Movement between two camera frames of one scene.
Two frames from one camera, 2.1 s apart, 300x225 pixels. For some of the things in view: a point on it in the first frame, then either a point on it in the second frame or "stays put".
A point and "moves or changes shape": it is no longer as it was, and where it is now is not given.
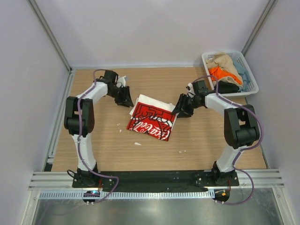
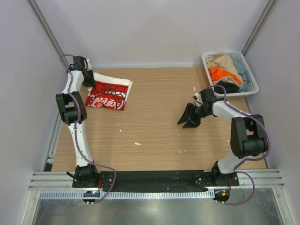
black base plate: [157, 180] stays put
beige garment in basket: [221, 59] stays put
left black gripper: [121, 94] to [88, 81]
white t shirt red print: [153, 116] moves or changes shape
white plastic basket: [239, 58] stays put
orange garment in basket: [219, 73] stays put
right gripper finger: [182, 103] to [187, 114]
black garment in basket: [227, 87] stays put
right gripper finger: [183, 114] to [192, 123]
